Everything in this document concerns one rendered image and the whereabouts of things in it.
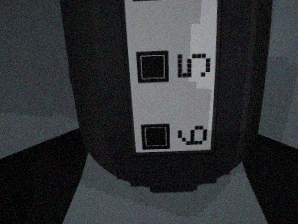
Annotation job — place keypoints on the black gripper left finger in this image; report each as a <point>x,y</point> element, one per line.
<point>37,185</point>

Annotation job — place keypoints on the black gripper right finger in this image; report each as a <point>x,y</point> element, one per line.
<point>272,171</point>

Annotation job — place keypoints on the dark grey controller unit with green rocker switches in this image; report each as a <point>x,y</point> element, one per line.
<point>168,93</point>

